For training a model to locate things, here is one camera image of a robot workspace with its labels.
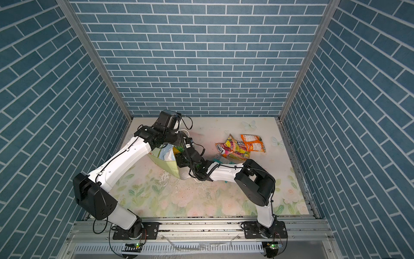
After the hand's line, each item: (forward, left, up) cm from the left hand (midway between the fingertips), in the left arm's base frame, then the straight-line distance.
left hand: (182, 136), depth 82 cm
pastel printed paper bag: (-9, +8, -4) cm, 12 cm away
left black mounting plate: (-38, +14, -23) cm, 46 cm away
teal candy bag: (-2, -22, -19) cm, 29 cm away
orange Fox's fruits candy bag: (+3, -33, -19) cm, 38 cm away
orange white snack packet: (+8, -42, -18) cm, 47 cm away
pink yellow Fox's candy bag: (+5, -26, -17) cm, 32 cm away
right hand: (-3, +3, -10) cm, 11 cm away
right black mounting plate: (-39, -34, -21) cm, 56 cm away
